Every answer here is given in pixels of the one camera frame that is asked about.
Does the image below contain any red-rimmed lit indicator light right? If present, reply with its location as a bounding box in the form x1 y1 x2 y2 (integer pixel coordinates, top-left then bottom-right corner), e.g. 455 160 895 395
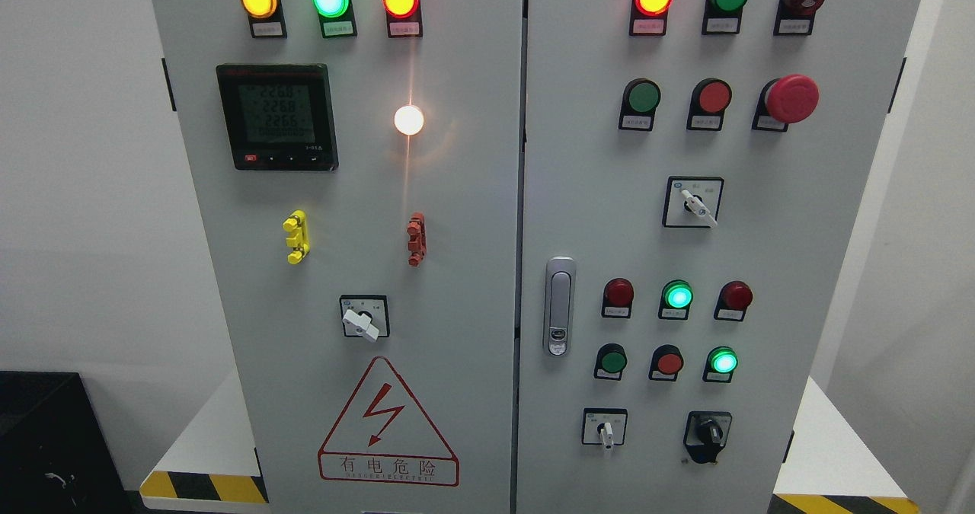
629 0 673 37

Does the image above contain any white-handled selector switch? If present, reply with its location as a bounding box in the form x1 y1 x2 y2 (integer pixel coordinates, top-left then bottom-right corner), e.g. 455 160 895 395
580 407 629 452
662 175 724 228

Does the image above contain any red push button upper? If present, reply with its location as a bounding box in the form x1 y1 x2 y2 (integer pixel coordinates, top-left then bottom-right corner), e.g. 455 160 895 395
686 77 734 132

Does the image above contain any grey cabinet door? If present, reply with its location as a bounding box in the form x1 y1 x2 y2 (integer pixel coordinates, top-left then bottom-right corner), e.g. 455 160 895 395
515 0 920 513
152 0 523 513

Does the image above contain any yellow indicator light top left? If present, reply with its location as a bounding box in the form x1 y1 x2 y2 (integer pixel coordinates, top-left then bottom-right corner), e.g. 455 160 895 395
240 0 288 39

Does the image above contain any dark red buzzer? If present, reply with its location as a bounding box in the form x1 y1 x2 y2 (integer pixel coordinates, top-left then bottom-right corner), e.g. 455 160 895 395
773 0 825 37

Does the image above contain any green lit push button lower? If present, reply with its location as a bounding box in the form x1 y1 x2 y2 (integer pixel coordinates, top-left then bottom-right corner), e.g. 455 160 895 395
702 345 739 385

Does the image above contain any dark red indicator light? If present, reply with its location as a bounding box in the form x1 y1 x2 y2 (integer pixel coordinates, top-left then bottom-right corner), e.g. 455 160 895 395
600 278 635 318
713 280 753 322

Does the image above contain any white platform with hazard stripes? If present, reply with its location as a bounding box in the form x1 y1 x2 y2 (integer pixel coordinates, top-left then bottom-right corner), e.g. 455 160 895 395
136 372 919 513

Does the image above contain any dark red indicator light left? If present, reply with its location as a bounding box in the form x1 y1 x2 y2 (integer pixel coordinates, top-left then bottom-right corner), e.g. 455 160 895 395
600 278 635 318

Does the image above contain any green lit indicator light middle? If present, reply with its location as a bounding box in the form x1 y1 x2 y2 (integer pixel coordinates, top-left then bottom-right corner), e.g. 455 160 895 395
657 280 694 321

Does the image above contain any white-handled selector switch upper right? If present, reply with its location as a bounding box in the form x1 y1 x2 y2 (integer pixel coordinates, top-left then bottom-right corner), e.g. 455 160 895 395
662 175 724 228

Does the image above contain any green push button upper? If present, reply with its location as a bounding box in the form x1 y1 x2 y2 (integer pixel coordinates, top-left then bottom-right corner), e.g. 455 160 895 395
619 78 661 132

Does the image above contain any dark red indicator light right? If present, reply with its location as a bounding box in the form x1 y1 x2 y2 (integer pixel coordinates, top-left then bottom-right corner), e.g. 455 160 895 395
713 280 753 322

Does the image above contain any red-rimmed lit indicator light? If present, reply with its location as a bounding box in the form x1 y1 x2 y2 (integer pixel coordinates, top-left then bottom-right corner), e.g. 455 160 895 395
629 0 673 37
382 0 424 38

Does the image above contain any green lit indicator light top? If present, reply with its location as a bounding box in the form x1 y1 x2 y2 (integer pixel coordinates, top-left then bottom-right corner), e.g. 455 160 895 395
312 0 356 39

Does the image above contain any red-rimmed lit indicator light left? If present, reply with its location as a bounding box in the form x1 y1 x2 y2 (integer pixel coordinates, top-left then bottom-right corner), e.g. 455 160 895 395
382 0 424 38

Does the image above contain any red mushroom emergency stop button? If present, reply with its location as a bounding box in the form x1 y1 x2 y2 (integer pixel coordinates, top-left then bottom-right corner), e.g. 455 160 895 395
752 74 820 132

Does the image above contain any grey right cabinet door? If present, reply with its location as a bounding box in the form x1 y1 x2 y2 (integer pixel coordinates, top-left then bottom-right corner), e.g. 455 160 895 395
515 0 920 513

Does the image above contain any green indicator light top right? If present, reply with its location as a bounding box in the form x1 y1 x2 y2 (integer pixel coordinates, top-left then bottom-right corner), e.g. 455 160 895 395
702 0 748 36

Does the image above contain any white lit indicator light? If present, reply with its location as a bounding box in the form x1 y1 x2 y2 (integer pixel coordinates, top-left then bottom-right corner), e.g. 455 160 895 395
393 104 426 136

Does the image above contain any green lit indicator light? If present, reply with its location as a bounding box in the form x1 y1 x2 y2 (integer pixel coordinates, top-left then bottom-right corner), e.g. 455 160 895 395
657 280 694 321
312 0 356 39

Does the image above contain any red electrical hazard warning sticker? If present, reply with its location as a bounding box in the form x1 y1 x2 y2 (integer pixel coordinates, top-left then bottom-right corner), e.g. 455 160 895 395
318 356 460 487

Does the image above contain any red push button lower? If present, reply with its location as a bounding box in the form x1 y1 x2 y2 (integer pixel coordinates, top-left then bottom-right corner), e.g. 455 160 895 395
648 344 685 382

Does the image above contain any black box lower left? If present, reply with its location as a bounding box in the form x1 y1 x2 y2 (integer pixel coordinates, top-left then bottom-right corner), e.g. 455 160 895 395
1 371 132 513

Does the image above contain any black digital power meter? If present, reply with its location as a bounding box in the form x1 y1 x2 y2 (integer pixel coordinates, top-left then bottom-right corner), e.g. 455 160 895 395
216 63 339 173

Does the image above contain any silver cabinet door handle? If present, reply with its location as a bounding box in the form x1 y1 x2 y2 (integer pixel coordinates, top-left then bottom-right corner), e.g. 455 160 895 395
543 257 576 356

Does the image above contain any grey left cabinet door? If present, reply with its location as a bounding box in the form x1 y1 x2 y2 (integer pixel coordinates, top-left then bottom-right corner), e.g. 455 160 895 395
152 0 523 513

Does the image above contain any black knob selector switch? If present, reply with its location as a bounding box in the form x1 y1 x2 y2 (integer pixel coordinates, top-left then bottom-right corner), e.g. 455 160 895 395
683 410 734 463

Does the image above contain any white-handled selector switch lower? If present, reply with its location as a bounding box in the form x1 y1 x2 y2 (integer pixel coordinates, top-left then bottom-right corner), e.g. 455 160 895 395
580 407 629 452

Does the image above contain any white-handled selector switch left door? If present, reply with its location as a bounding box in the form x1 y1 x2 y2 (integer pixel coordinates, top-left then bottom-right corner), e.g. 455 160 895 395
339 293 391 343

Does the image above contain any red push button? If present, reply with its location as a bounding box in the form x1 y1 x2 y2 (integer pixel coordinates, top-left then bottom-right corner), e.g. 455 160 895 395
686 77 734 132
648 344 685 382

